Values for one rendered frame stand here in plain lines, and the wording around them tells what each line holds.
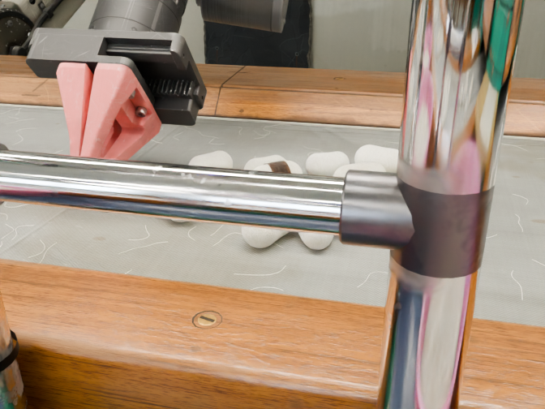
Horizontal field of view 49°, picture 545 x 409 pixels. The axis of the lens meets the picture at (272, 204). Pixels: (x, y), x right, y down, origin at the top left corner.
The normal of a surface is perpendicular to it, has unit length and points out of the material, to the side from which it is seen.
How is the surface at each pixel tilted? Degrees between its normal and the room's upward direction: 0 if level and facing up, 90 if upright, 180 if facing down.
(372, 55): 90
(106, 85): 62
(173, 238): 0
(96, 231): 0
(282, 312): 0
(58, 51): 41
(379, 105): 45
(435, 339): 90
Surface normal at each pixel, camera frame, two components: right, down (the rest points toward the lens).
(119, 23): 0.07, -0.38
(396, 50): -0.22, 0.41
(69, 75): -0.20, -0.05
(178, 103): -0.15, -0.41
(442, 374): 0.24, 0.42
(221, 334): -0.01, -0.90
